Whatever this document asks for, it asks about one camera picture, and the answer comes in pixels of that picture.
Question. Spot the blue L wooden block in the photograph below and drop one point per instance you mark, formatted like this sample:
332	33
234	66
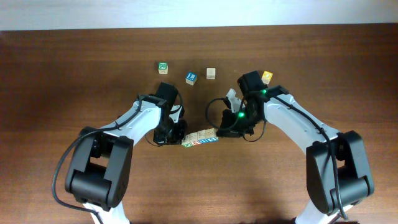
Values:
191	78

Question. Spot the blue D wooden block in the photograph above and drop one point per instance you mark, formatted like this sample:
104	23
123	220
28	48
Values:
211	135

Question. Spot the yellow O wooden block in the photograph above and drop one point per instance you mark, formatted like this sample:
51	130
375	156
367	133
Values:
266	77

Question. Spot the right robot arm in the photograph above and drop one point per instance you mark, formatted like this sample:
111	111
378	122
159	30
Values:
338	175

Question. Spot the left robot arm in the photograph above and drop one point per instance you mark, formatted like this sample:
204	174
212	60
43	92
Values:
99	170

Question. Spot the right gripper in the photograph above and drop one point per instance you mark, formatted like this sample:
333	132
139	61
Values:
233	131

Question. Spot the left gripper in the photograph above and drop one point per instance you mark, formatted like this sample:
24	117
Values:
175	140

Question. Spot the plain number wooden block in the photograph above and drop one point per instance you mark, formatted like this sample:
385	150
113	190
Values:
210	73

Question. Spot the green R wooden block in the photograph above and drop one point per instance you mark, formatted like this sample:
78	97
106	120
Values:
163	68

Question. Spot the green edged wooden block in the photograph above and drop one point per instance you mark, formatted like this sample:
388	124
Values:
186	141

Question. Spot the Y letter wooden block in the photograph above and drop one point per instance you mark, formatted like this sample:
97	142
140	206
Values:
202	137

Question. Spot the red A number wooden block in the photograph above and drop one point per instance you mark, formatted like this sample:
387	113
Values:
193	139

